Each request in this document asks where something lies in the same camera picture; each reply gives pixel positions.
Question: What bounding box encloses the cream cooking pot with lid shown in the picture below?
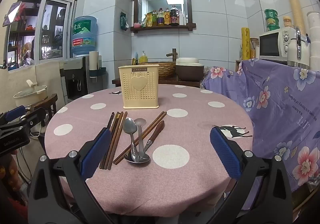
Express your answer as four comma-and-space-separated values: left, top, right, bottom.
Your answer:
14, 79, 48, 107

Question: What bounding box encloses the stack of white cups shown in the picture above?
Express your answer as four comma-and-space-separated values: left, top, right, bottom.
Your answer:
306, 11, 320, 72

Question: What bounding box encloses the person's left hand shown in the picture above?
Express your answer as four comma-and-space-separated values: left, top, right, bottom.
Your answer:
0, 155, 23, 191

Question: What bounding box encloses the tall sleeve of paper cups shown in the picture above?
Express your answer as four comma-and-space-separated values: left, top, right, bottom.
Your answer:
280, 0, 307, 35

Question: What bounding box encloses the pink polka dot tablecloth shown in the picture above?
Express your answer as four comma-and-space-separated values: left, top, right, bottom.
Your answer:
44, 84, 254, 217

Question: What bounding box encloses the brown and white pot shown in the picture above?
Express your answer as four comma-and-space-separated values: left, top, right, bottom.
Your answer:
175, 57, 204, 82

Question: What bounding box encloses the yellow roll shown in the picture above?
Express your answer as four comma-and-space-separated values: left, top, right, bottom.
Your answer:
241, 27, 251, 60

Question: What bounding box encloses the bamboo faucet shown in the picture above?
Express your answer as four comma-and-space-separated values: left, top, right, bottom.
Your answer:
166, 48, 179, 62

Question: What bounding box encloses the wicker basin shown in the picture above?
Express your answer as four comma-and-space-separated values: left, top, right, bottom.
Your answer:
139, 62, 176, 79

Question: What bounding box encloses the purple floral cloth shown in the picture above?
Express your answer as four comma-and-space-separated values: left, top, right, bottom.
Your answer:
202, 59, 320, 212

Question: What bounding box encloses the sliding window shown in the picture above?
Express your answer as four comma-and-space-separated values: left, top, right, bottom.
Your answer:
6, 0, 78, 72

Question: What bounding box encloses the white microwave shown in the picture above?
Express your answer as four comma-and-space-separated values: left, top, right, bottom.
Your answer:
259, 26, 297, 60

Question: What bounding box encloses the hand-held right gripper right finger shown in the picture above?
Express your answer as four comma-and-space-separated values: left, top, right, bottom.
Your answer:
207, 126, 293, 224

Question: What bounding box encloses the phone on mount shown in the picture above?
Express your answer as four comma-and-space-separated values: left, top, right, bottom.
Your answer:
2, 1, 22, 27

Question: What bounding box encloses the dark sauce bottle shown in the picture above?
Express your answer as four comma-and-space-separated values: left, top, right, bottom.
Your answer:
170, 5, 179, 25

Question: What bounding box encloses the dark wooden stool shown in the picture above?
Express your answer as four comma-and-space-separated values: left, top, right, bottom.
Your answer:
30, 94, 58, 127

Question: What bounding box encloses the wooden handled metal spoon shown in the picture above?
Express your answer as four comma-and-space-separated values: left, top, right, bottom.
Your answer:
124, 121, 165, 164

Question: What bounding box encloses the dark wooden side table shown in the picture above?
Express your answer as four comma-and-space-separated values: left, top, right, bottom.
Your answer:
112, 75, 200, 88

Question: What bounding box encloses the white paper cup stack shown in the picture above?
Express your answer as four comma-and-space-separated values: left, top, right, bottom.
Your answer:
89, 51, 99, 82

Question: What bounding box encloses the green wall packet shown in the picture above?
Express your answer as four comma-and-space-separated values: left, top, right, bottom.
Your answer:
120, 11, 128, 31

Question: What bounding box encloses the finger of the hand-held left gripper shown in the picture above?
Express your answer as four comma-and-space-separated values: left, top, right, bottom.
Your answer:
15, 107, 47, 131
0, 106, 27, 124

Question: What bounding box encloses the blue water jug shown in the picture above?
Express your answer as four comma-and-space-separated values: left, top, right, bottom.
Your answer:
71, 16, 98, 57

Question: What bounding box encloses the glass jar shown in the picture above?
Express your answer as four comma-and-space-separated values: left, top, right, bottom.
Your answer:
250, 37, 260, 59

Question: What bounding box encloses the cream plastic utensil holder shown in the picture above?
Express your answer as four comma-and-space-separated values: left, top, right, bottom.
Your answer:
118, 64, 160, 109

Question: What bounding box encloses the water dispenser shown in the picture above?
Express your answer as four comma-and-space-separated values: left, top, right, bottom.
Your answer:
59, 57, 94, 104

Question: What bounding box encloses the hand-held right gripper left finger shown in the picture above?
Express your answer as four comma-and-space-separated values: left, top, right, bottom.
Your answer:
28, 128, 118, 224

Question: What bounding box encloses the yellow oil bottle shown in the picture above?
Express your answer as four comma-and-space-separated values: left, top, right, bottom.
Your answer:
157, 8, 165, 26

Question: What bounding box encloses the person's left forearm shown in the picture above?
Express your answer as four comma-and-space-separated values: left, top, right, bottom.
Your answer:
0, 188, 28, 224

